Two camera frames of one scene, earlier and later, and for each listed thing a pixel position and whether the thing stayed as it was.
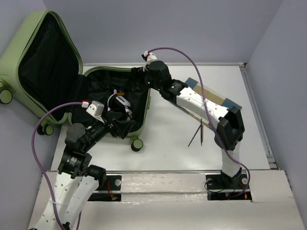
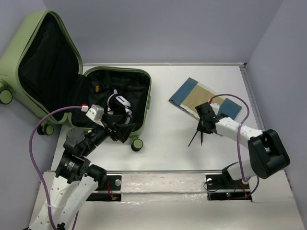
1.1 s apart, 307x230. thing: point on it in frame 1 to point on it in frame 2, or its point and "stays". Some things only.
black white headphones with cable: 117,104 stays
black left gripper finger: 112,115 stays
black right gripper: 138,71 to 201,128
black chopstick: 194,135 stays
